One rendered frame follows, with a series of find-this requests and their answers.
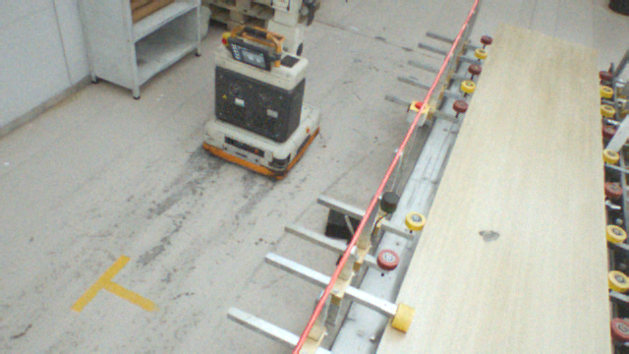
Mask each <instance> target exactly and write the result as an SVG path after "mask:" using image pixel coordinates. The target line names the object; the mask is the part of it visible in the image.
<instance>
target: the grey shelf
mask: <svg viewBox="0 0 629 354"><path fill-rule="evenodd" d="M122 1H123V3H122ZM128 3H129V4H128ZM79 6H80V11H81V17H82V22H83V27H84V34H85V39H86V49H87V55H88V60H89V65H90V70H91V75H92V82H93V83H94V84H98V83H99V80H98V79H97V78H96V77H95V76H98V77H99V78H102V79H104V80H107V81H110V82H112V83H115V84H118V85H120V86H123V87H126V88H128V89H133V98H134V99H136V100H138V99H139V98H140V91H139V85H141V84H142V83H144V82H145V81H146V80H147V79H149V78H151V77H152V76H154V75H155V74H157V73H159V72H161V71H163V70H164V69H166V68H167V67H169V66H171V65H172V64H174V63H175V62H177V61H178V59H180V58H181V57H183V56H184V55H186V54H187V53H189V52H190V51H192V50H193V49H195V48H197V53H195V56H197V57H199V56H200V0H175V1H173V2H171V3H170V4H168V5H166V6H164V7H162V8H160V9H159V10H157V11H155V12H153V13H151V14H150V15H148V16H146V17H144V18H142V19H140V20H139V21H137V22H135V23H133V21H132V12H131V4H130V0H125V1H124V0H79ZM122 9H123V11H122ZM125 9H126V10H125ZM123 17H124V19H123ZM125 17H126V18H125ZM124 25H125V26H124ZM196 31H197V41H196ZM91 55H92V56H91ZM92 60H93V61H92ZM93 66H94V67H93Z"/></svg>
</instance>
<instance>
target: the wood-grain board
mask: <svg viewBox="0 0 629 354"><path fill-rule="evenodd" d="M605 228H606V216H605V193H604V171H603V148H602V126H601V121H600V82H599V59H598V50H597V49H594V48H591V47H587V46H584V45H580V44H577V43H573V42H570V41H566V40H563V39H559V38H556V37H552V35H549V34H545V33H542V32H538V31H534V30H530V29H524V28H521V27H517V26H514V25H510V24H507V23H504V22H499V25H498V27H497V30H496V33H495V35H494V38H493V41H492V43H491V46H490V49H489V51H488V54H487V58H486V61H485V64H484V66H483V69H482V72H481V74H480V77H479V80H478V83H477V85H476V88H475V91H474V93H473V96H472V99H471V101H470V104H469V107H468V110H467V113H466V116H465V118H464V121H463V124H462V126H461V129H460V132H459V134H458V137H457V140H456V143H455V145H454V148H453V151H452V152H451V156H450V159H449V161H448V164H446V167H445V169H444V172H443V175H442V177H441V180H440V183H439V185H438V188H437V191H436V193H435V197H434V200H433V202H432V205H431V208H430V211H429V215H428V218H427V220H426V223H425V226H424V228H423V231H422V234H421V236H420V240H419V243H418V245H417V248H416V251H415V253H414V256H413V258H412V260H411V263H410V266H409V267H408V269H407V271H406V274H405V277H404V279H403V282H402V286H401V288H400V291H399V294H398V296H397V299H396V302H395V304H394V305H396V306H397V308H398V306H399V304H400V303H402V304H404V305H407V306H409V307H411V308H414V309H416V310H417V312H415V314H414V317H413V322H412V323H411V325H410V327H409V330H408V331H407V332H406V331H403V330H401V329H399V328H397V327H394V326H392V325H391V324H392V321H393V319H394V317H393V318H392V319H391V318H389V320H388V323H387V326H386V329H385V331H384V334H383V337H382V339H381V342H380V345H379V347H378V350H377V353H376V354H611V350H610V327H609V305H608V283H607V260H606V238H605ZM480 230H486V231H489V230H492V231H494V232H498V233H499V237H497V240H493V242H487V241H484V240H483V239H482V238H483V236H481V235H479V232H480ZM397 308H396V311H397Z"/></svg>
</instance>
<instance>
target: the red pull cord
mask: <svg viewBox="0 0 629 354"><path fill-rule="evenodd" d="M478 2H479V0H477V2H476V3H474V5H473V7H472V9H471V11H470V13H469V15H468V17H467V19H466V21H465V23H464V25H463V26H462V27H461V29H460V31H459V33H458V35H457V37H456V39H455V41H454V43H453V45H452V47H451V48H450V50H449V52H448V54H447V56H446V58H445V60H444V62H443V65H442V67H441V69H440V71H439V73H438V74H437V76H436V78H435V80H434V82H433V84H432V86H431V88H430V90H429V93H428V95H427V96H426V98H425V100H424V102H423V104H422V106H421V108H420V110H419V112H418V115H417V117H416V119H415V120H414V122H413V124H412V126H411V128H410V130H409V132H408V134H407V136H406V138H405V140H404V142H402V143H401V145H400V147H399V149H398V150H397V152H396V154H395V157H394V159H393V161H392V163H391V165H390V166H389V168H388V170H387V172H386V174H385V176H384V178H383V180H382V182H381V184H380V186H379V188H378V189H377V191H376V193H375V196H374V198H373V200H372V203H371V205H370V207H369V209H368V211H367V213H366V214H365V216H363V218H362V220H361V222H360V224H359V226H358V228H357V230H356V232H355V235H354V237H353V238H352V240H351V242H350V244H349V246H348V248H347V250H346V252H345V254H344V256H343V258H342V260H341V261H340V263H339V265H338V267H337V269H336V270H335V272H334V274H333V277H332V279H331V281H330V283H329V284H327V286H326V288H325V290H324V292H323V294H322V296H321V298H320V300H319V302H318V304H317V306H316V307H315V309H314V312H313V314H312V316H311V318H310V320H309V322H308V324H307V326H306V328H305V330H304V331H303V334H302V336H301V338H300V340H299V342H298V344H297V346H296V348H295V350H294V352H293V354H299V352H300V350H301V348H302V346H303V344H304V342H305V340H306V338H307V337H308V335H309V332H310V330H311V328H312V326H313V324H314V322H315V319H316V317H317V315H318V313H319V311H320V309H321V307H322V305H323V303H324V301H325V299H326V297H327V295H329V293H330V291H331V289H332V288H333V286H334V284H335V282H336V280H337V278H338V275H339V273H340V271H341V269H342V267H343V265H344V264H345V262H346V260H347V258H348V256H349V254H350V252H351V250H352V248H353V246H354V244H355V242H356V240H357V239H358V237H359V235H360V232H361V230H362V228H363V226H364V224H366V222H367V220H368V218H369V216H370V214H371V212H372V209H373V207H374V205H375V203H376V201H377V199H378V197H379V194H380V192H381V190H382V189H383V187H384V185H385V183H386V181H387V179H388V177H389V175H390V173H391V171H392V169H393V167H394V165H395V163H396V161H397V159H398V157H399V154H400V152H401V150H403V149H402V148H404V146H405V144H406V143H407V141H408V140H409V138H410V136H411V134H412V132H413V130H414V128H415V126H416V124H417V122H418V120H419V118H420V116H421V113H422V111H423V109H424V107H425V105H426V103H427V101H428V99H429V96H430V94H431V92H432V90H433V89H434V87H435V85H436V83H437V81H438V79H439V77H440V75H441V73H442V71H443V69H444V67H445V65H446V62H447V60H448V58H449V56H450V54H451V52H452V50H453V48H454V46H455V44H456V42H457V40H458V39H459V37H460V35H461V33H462V31H463V29H464V27H465V25H466V24H467V22H468V20H469V18H470V16H472V15H471V14H473V12H474V10H475V8H476V6H477V4H478Z"/></svg>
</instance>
